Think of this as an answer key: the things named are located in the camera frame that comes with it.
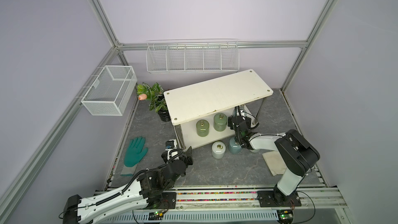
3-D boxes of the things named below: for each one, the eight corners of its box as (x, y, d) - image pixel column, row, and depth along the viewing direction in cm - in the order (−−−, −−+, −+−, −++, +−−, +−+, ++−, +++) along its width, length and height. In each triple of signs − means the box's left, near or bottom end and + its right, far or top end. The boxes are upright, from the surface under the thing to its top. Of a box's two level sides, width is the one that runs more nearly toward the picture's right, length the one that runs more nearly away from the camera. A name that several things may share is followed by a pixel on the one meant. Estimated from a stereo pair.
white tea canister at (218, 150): (211, 158, 88) (212, 153, 82) (211, 146, 93) (211, 140, 87) (224, 158, 88) (226, 153, 82) (223, 146, 93) (225, 140, 87)
